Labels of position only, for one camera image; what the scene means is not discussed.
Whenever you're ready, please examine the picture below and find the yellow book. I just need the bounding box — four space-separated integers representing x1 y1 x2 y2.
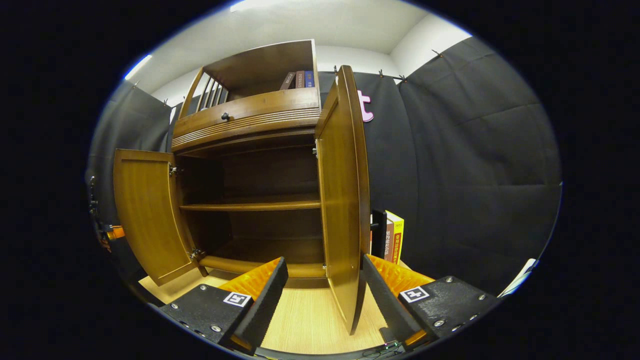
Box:
386 210 405 265

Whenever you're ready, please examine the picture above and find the wooden double-door shoe cabinet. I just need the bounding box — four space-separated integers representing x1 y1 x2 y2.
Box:
170 39 331 290

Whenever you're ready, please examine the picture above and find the wooden shoe cabinet door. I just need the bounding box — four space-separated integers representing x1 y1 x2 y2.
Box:
314 65 372 336
113 148 208 287

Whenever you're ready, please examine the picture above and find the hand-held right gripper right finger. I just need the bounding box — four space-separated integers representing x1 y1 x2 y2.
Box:
361 253 502 351

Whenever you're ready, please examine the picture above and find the small ceiling light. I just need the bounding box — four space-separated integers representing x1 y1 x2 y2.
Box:
124 54 153 81

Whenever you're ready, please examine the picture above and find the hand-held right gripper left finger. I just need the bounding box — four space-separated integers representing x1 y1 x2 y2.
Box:
159 256 290 357

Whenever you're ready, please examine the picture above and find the wooden cabinet drawer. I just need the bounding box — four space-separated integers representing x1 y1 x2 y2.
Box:
172 87 322 144

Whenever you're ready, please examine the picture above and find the black door handle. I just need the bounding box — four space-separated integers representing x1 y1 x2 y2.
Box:
370 209 388 260

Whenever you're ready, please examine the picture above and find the black backdrop cloth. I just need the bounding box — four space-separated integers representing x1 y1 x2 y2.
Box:
87 36 562 296

